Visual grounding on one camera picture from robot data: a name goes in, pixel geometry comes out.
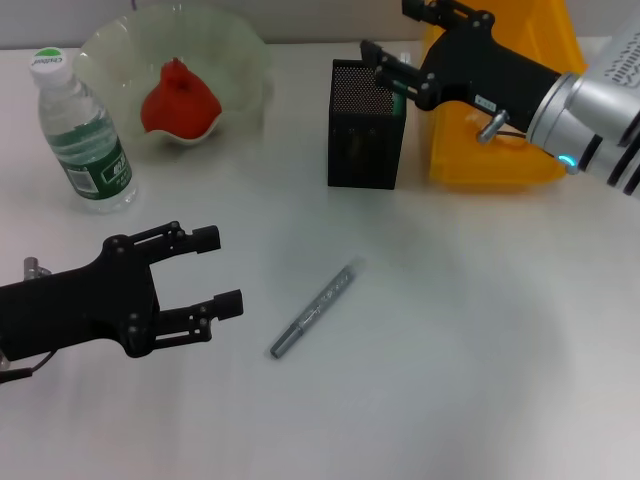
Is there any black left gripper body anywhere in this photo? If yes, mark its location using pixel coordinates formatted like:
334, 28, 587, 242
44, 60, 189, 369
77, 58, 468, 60
0, 234, 162, 361

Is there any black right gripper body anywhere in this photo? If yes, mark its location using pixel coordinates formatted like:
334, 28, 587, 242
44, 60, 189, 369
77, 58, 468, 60
417, 13, 562, 134

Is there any mint green pen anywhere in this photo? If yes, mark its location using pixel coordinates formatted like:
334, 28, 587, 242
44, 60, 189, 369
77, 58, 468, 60
392, 51, 412, 117

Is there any grey marker pen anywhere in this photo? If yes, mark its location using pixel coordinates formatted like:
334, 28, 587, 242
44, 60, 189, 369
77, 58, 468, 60
269, 255, 369, 359

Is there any red-orange fruit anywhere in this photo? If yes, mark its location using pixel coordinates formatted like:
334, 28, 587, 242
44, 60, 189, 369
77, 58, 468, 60
139, 57, 223, 144

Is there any clear green-label water bottle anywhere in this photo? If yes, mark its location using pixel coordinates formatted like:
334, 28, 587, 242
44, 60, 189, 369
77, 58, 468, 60
27, 46, 139, 214

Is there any black mesh pen holder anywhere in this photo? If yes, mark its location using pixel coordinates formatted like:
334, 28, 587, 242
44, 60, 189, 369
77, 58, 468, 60
327, 58, 409, 191

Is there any pale green glass fruit plate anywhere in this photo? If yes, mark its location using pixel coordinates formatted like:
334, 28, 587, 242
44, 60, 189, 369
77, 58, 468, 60
72, 2, 276, 162

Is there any yellow plastic bin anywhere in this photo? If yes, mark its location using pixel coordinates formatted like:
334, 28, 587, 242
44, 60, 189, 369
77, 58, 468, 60
422, 0, 590, 190

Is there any right arm silver connector cable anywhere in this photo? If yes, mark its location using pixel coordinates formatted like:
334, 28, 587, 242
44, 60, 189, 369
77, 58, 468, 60
476, 108, 532, 149

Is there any left arm black plug cable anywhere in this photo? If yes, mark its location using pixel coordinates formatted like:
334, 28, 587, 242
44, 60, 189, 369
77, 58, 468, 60
0, 348, 57, 384

